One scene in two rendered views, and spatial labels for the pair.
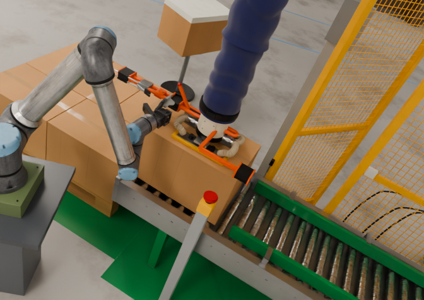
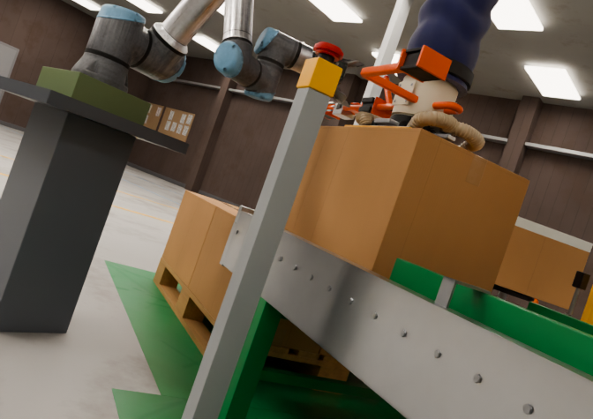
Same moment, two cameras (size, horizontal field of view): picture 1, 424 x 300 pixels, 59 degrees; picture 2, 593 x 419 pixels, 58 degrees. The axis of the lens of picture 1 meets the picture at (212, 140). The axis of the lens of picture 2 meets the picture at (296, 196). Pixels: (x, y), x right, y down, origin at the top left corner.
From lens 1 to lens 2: 1.99 m
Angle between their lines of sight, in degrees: 61
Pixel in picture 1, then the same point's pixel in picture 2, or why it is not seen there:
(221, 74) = not seen: outside the picture
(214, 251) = (334, 301)
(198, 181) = (358, 179)
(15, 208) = (73, 78)
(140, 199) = not seen: hidden behind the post
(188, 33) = not seen: hidden behind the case
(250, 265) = (402, 308)
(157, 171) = (305, 202)
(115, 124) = not seen: outside the picture
